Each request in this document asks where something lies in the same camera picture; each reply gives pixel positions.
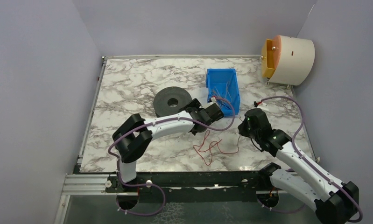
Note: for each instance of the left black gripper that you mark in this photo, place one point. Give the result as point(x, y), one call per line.
point(213, 110)

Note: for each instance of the blue plastic bin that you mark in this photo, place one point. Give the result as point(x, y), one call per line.
point(223, 83)

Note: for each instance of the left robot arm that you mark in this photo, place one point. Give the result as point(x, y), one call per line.
point(133, 137)

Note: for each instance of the cream cylinder with orange face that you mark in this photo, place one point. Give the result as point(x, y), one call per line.
point(286, 60)

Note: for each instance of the black cable spool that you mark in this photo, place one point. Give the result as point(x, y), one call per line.
point(170, 101)

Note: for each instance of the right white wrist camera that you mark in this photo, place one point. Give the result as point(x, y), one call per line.
point(261, 105)

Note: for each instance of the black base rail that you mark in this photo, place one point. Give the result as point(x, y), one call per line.
point(184, 187)

